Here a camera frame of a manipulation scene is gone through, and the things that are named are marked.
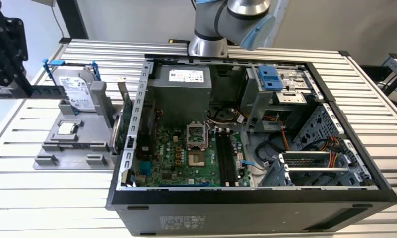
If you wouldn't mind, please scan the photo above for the blue disk carrier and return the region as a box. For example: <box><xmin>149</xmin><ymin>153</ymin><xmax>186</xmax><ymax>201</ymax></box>
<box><xmin>41</xmin><ymin>59</ymin><xmax>101</xmax><ymax>117</ymax></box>

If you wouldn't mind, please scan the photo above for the silver hard disk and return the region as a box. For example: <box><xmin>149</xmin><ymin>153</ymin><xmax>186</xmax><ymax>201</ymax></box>
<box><xmin>50</xmin><ymin>68</ymin><xmax>98</xmax><ymax>114</ymax></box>

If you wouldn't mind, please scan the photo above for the silver CPU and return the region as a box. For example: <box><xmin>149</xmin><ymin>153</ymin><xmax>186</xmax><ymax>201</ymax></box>
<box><xmin>57</xmin><ymin>123</ymin><xmax>77</xmax><ymax>136</ymax></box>

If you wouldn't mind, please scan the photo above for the grey parts rack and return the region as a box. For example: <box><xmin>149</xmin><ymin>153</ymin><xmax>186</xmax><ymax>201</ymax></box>
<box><xmin>32</xmin><ymin>81</ymin><xmax>126</xmax><ymax>172</ymax></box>

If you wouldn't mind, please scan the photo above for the green graphics card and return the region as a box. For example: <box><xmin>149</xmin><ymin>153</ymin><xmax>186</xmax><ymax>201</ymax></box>
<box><xmin>106</xmin><ymin>78</ymin><xmax>134</xmax><ymax>156</ymax></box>

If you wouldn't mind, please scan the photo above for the grey power supply unit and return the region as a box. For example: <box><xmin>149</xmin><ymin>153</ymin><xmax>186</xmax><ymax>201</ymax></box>
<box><xmin>148</xmin><ymin>64</ymin><xmax>212</xmax><ymax>124</ymax></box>

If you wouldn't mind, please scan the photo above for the green motherboard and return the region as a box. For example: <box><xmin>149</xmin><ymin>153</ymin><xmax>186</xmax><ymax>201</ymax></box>
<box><xmin>133</xmin><ymin>121</ymin><xmax>252</xmax><ymax>188</ymax></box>

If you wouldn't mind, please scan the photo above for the metal socket cover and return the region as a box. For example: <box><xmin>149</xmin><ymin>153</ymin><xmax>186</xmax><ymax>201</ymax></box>
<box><xmin>186</xmin><ymin>120</ymin><xmax>208</xmax><ymax>151</ymax></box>

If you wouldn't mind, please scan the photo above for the CPU socket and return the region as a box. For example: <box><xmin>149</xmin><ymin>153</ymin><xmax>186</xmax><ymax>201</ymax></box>
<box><xmin>188</xmin><ymin>152</ymin><xmax>208</xmax><ymax>167</ymax></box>

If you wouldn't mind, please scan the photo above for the metal drive bay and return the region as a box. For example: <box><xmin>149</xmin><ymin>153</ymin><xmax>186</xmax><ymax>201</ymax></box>
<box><xmin>241</xmin><ymin>64</ymin><xmax>318</xmax><ymax>133</ymax></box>

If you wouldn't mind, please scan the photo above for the blue plastic drive latch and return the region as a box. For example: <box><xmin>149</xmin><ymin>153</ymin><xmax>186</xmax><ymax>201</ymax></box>
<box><xmin>257</xmin><ymin>65</ymin><xmax>284</xmax><ymax>91</ymax></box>

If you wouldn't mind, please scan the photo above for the blue expansion slot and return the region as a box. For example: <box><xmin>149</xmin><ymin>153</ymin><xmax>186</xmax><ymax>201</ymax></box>
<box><xmin>158</xmin><ymin>182</ymin><xmax>209</xmax><ymax>188</ymax></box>

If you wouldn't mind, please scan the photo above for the perforated steel drive cage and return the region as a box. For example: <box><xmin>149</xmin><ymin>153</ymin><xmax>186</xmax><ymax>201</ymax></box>
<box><xmin>290</xmin><ymin>103</ymin><xmax>374</xmax><ymax>186</ymax></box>

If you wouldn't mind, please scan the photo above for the black open PC case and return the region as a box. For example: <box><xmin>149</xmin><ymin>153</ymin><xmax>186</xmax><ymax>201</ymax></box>
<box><xmin>104</xmin><ymin>53</ymin><xmax>397</xmax><ymax>237</ymax></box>

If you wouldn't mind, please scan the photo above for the steel disk bay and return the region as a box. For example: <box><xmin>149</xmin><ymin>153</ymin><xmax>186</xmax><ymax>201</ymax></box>
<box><xmin>277</xmin><ymin>150</ymin><xmax>352</xmax><ymax>186</ymax></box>

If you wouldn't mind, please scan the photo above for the thin black hanging cable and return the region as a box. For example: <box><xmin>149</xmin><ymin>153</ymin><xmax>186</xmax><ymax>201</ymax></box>
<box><xmin>49</xmin><ymin>0</ymin><xmax>68</xmax><ymax>38</ymax></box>

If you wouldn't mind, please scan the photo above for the black post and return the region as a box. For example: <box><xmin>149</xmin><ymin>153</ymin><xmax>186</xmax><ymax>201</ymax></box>
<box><xmin>65</xmin><ymin>0</ymin><xmax>89</xmax><ymax>40</ymax></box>

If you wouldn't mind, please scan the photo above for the wire locking lever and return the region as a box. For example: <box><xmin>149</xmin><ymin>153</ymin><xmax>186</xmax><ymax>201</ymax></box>
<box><xmin>202</xmin><ymin>120</ymin><xmax>209</xmax><ymax>151</ymax></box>

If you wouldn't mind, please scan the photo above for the beige yellow wire bundle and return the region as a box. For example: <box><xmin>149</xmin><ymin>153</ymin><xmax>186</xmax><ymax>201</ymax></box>
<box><xmin>205</xmin><ymin>115</ymin><xmax>244</xmax><ymax>128</ymax></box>

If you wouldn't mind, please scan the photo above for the black cable blue tab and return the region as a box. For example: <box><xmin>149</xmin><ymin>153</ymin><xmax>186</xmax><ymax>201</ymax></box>
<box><xmin>240</xmin><ymin>160</ymin><xmax>269</xmax><ymax>172</ymax></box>

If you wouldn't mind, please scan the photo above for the thick black cable loop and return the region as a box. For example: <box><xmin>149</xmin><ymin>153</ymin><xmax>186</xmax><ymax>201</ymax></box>
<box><xmin>254</xmin><ymin>138</ymin><xmax>285</xmax><ymax>169</ymax></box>

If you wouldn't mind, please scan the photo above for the orange red wire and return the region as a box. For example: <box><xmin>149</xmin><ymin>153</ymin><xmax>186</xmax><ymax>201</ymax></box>
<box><xmin>280</xmin><ymin>125</ymin><xmax>290</xmax><ymax>151</ymax></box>

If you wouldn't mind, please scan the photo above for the orange yellow wire bundle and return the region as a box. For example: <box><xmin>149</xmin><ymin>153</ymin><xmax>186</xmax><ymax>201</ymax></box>
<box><xmin>318</xmin><ymin>136</ymin><xmax>344</xmax><ymax>169</ymax></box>

